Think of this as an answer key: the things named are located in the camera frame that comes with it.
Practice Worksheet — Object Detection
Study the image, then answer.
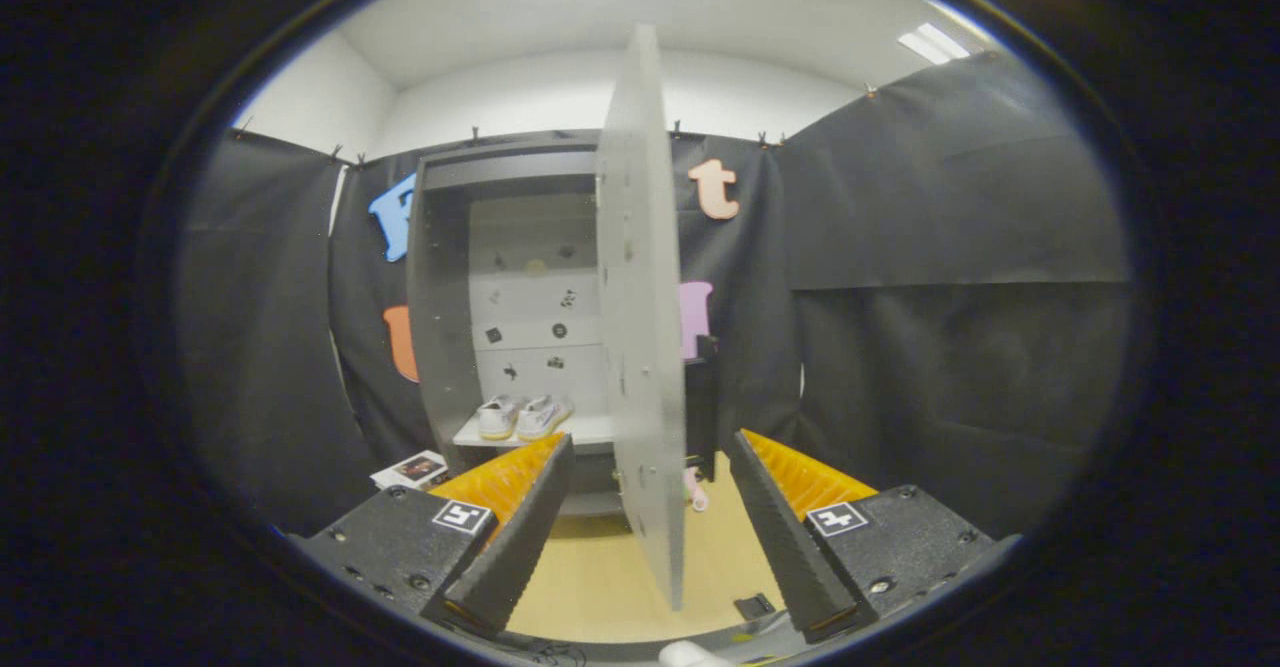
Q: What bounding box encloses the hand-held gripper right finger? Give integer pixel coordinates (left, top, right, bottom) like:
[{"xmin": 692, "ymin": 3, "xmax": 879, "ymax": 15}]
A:
[{"xmin": 730, "ymin": 429, "xmax": 1023, "ymax": 645}]

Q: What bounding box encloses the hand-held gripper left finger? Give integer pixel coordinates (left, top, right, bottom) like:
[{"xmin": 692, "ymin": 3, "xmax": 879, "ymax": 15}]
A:
[{"xmin": 290, "ymin": 434, "xmax": 576, "ymax": 638}]

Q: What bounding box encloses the white canvas shoe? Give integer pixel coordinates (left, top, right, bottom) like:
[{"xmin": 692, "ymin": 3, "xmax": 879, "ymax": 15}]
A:
[
  {"xmin": 515, "ymin": 394, "xmax": 574, "ymax": 442},
  {"xmin": 476, "ymin": 397, "xmax": 521, "ymax": 441}
]

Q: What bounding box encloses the grey shoe cabinet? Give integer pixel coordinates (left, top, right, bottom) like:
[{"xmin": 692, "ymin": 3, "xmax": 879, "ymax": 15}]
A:
[{"xmin": 405, "ymin": 132, "xmax": 621, "ymax": 518}]

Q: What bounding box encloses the white book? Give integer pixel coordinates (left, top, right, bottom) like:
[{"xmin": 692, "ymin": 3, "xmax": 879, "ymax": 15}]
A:
[{"xmin": 370, "ymin": 450, "xmax": 449, "ymax": 491}]

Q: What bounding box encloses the white rounded object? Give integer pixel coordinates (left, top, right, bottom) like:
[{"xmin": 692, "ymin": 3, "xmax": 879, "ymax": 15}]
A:
[{"xmin": 658, "ymin": 640, "xmax": 736, "ymax": 667}]

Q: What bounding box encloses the black backdrop cloth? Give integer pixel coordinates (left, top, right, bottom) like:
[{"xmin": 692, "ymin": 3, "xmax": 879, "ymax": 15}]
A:
[{"xmin": 180, "ymin": 52, "xmax": 1131, "ymax": 538}]

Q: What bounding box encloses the short ceiling light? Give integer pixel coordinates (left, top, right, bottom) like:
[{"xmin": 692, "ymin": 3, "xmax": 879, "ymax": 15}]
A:
[{"xmin": 897, "ymin": 22, "xmax": 971, "ymax": 66}]

